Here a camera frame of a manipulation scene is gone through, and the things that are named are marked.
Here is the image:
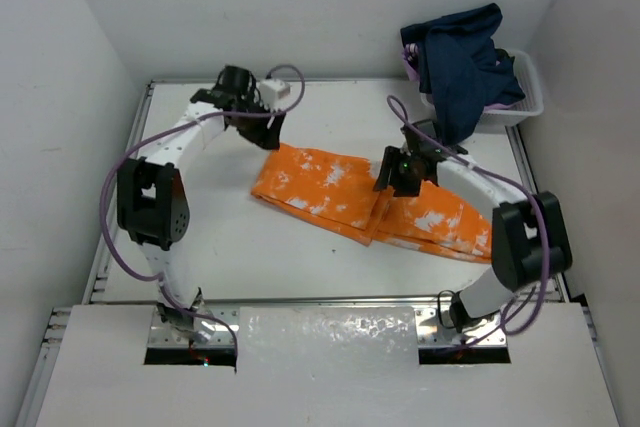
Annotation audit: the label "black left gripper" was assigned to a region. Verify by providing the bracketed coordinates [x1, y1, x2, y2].
[232, 95, 285, 151]

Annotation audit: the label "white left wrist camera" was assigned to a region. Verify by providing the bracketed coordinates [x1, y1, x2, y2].
[258, 78, 291, 110]

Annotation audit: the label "dark navy blue trousers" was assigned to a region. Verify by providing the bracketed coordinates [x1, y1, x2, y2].
[400, 3, 526, 145]

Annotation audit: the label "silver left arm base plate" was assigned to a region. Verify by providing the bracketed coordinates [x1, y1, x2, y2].
[147, 311, 234, 349]

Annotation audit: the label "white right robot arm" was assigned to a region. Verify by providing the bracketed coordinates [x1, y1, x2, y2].
[374, 146, 573, 333]

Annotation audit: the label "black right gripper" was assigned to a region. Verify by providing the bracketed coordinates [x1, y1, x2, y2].
[375, 145, 422, 197]

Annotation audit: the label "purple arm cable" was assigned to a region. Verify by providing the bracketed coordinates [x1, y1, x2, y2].
[385, 94, 551, 348]
[99, 64, 306, 348]

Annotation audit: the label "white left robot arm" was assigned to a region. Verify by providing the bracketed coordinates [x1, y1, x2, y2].
[116, 66, 291, 342]

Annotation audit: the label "orange tie-dye trousers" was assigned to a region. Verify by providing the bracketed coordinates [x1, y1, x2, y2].
[251, 144, 491, 264]

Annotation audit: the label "white front cover panel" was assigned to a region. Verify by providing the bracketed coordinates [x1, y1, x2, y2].
[38, 305, 617, 426]

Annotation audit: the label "white plastic laundry basket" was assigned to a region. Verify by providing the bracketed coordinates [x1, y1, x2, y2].
[415, 41, 529, 137]

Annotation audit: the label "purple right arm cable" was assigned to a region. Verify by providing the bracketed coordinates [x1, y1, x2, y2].
[385, 94, 551, 348]

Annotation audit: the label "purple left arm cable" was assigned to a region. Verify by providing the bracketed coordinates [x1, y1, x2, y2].
[99, 64, 306, 348]

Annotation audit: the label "lilac garment in basket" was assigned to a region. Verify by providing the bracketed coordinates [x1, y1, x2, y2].
[402, 43, 420, 82]

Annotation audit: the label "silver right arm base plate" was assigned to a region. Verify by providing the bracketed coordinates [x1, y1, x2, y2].
[414, 305, 507, 349]

